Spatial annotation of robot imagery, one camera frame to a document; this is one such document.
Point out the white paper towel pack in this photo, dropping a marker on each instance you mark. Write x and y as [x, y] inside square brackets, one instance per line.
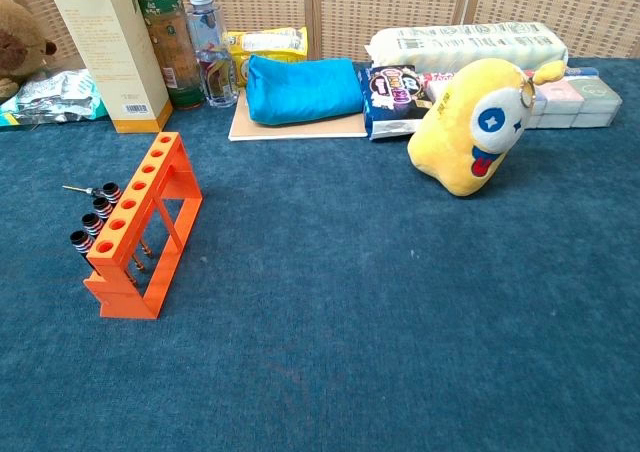
[450, 44]

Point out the pastel tissue pack bundle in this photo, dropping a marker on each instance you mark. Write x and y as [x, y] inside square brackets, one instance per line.
[580, 102]

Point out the plastic food wrap box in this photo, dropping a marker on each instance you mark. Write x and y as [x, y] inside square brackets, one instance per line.
[440, 79]

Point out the brown capybara plush toy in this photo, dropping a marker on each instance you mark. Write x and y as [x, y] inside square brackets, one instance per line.
[17, 42]

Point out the silver wet wipes pack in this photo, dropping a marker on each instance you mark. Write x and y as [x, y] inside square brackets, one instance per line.
[55, 97]

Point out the yellow plush toy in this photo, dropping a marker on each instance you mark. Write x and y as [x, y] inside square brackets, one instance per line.
[450, 137]

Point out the dark purple printed packet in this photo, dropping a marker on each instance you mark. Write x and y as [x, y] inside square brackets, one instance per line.
[392, 97]

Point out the blue folded cloth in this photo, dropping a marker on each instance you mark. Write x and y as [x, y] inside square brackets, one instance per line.
[305, 89]

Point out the wicker folding screen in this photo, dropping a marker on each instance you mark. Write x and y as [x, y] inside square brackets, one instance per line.
[400, 2]

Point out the clear water bottle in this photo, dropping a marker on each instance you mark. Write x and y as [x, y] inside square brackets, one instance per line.
[210, 47]

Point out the beige flat board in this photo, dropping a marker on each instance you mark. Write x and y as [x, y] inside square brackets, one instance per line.
[300, 131]

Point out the green tea bottle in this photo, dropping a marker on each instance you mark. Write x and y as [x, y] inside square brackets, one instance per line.
[170, 47]

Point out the cream and yellow carton box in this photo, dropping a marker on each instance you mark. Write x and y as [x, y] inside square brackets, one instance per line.
[110, 47]

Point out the blue carpet table cover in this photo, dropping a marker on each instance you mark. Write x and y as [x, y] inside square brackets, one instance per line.
[350, 322]

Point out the yellow snack bag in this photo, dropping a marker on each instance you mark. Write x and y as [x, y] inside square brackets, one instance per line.
[270, 42]

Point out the orange tube rack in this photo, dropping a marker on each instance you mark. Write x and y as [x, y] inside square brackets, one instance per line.
[150, 187]

